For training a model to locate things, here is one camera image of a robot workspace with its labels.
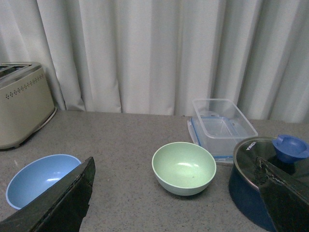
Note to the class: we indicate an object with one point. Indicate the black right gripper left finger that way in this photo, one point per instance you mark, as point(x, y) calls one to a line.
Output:
point(61, 208)

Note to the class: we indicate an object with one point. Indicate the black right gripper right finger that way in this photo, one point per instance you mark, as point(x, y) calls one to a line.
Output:
point(285, 198)

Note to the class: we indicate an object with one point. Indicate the green bowl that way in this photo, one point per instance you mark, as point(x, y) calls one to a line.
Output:
point(183, 168)

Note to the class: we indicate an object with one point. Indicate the blue bowl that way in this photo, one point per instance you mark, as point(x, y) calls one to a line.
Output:
point(35, 178)

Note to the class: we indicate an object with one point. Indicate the dark blue pot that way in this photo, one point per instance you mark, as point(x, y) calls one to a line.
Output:
point(245, 193)

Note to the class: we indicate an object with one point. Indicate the glass pot lid blue knob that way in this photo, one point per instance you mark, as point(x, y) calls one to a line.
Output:
point(286, 152)

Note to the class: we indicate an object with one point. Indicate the blue-rimmed container lid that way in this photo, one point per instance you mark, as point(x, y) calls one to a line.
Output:
point(216, 135)

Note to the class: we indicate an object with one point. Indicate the clear plastic food container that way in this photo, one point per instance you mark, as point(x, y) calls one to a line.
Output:
point(225, 108)

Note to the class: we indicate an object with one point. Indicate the cream two-slot toaster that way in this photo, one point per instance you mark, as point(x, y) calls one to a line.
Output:
point(26, 103)

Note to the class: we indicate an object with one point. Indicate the white curtain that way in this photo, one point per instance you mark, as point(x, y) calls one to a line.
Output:
point(156, 56)

